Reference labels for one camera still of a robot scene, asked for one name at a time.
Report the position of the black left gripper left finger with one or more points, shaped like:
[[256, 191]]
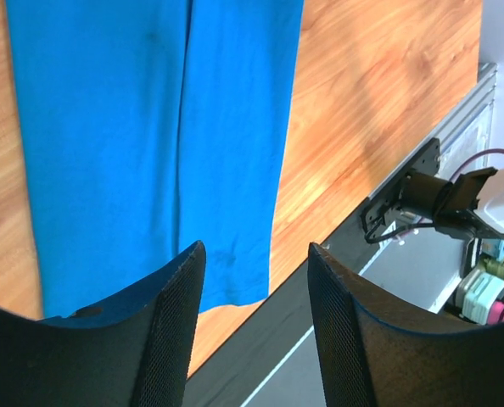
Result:
[[132, 348]]

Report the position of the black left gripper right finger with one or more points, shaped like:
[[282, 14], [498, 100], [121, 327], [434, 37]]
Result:
[[376, 349]]

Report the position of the colourful objects beside table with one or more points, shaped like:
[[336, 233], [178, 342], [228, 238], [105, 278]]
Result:
[[479, 296]]

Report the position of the blue t shirt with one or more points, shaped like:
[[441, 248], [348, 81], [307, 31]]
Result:
[[147, 126]]

